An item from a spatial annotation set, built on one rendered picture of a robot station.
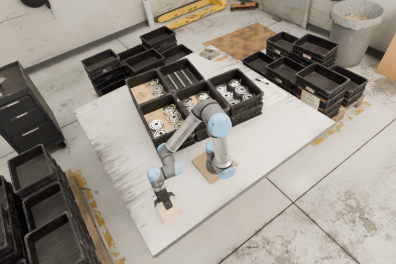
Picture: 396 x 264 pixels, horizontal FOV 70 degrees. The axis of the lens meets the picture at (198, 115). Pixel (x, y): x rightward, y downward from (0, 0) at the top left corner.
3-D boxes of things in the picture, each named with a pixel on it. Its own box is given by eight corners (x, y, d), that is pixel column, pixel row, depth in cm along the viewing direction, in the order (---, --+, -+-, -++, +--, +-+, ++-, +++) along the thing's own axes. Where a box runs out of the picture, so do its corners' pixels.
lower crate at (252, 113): (263, 114, 227) (264, 104, 219) (231, 128, 220) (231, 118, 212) (237, 88, 254) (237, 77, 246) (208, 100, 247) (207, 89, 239)
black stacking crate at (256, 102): (264, 104, 219) (264, 93, 211) (231, 118, 212) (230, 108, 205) (237, 78, 246) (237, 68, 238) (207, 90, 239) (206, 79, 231)
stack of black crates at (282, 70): (307, 95, 318) (313, 70, 294) (289, 106, 307) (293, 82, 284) (281, 79, 343) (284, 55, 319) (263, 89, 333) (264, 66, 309)
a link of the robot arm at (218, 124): (227, 159, 184) (219, 98, 145) (238, 177, 174) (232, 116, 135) (211, 166, 182) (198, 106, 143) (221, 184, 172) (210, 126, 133)
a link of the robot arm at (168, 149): (201, 86, 150) (151, 149, 166) (210, 99, 143) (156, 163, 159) (215, 94, 158) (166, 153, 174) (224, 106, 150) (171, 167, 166)
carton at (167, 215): (182, 215, 174) (180, 209, 169) (165, 225, 171) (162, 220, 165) (171, 195, 184) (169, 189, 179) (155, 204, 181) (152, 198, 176)
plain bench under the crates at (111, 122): (319, 174, 261) (336, 122, 213) (174, 290, 207) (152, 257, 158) (215, 92, 362) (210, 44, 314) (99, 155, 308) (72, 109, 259)
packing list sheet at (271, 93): (289, 93, 241) (289, 93, 240) (270, 106, 233) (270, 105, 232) (262, 76, 261) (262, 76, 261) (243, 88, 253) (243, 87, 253)
